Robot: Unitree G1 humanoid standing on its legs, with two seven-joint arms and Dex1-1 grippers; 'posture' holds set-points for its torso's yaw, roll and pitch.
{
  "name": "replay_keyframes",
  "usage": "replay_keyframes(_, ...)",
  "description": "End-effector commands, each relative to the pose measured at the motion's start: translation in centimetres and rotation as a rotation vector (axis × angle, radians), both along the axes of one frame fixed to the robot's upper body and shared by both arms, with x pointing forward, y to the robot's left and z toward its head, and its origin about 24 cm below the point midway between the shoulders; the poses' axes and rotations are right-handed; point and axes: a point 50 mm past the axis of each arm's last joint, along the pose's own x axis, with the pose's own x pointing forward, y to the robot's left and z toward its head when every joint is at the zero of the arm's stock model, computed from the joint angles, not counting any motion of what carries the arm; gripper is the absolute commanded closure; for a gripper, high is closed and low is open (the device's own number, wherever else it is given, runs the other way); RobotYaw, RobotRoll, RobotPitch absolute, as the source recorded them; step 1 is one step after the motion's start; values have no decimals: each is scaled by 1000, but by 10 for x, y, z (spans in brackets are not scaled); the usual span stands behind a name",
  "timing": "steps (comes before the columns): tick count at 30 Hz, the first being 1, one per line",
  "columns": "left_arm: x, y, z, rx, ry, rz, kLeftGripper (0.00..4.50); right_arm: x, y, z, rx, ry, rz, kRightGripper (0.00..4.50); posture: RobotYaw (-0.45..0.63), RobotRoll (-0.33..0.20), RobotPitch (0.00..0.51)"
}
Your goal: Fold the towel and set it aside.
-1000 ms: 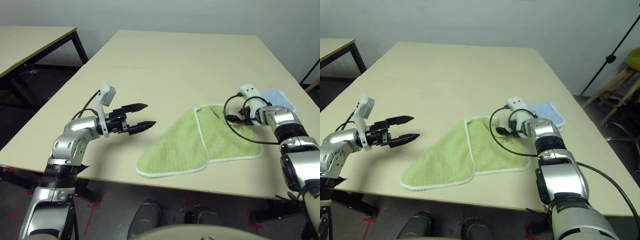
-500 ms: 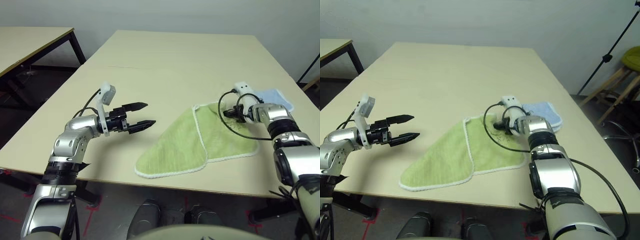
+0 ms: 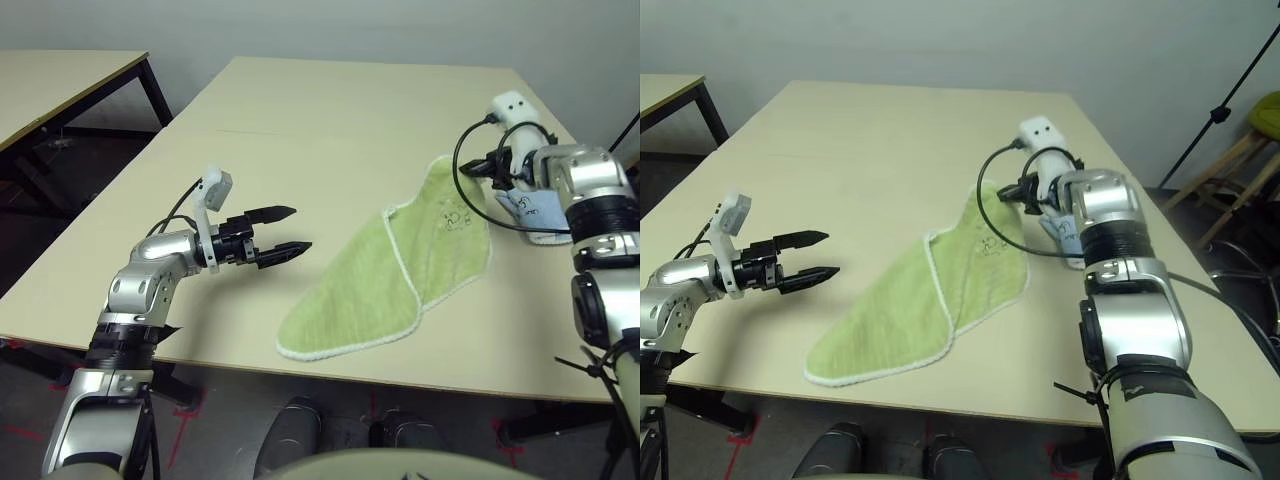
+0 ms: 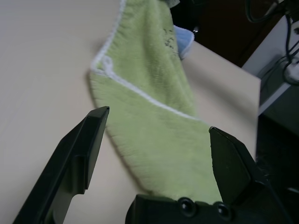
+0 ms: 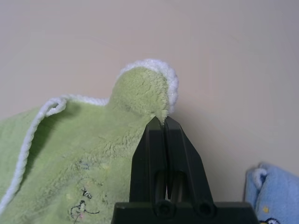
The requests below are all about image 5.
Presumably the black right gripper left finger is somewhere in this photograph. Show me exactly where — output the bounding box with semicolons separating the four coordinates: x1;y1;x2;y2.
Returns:
129;116;168;203

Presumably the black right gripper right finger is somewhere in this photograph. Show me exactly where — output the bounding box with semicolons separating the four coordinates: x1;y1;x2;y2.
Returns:
164;117;213;203

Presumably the green towel with white trim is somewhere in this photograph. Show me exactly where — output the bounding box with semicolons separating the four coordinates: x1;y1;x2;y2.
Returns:
0;58;180;224

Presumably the blue towel with white trim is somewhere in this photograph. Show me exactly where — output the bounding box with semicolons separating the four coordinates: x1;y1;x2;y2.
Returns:
244;162;299;224

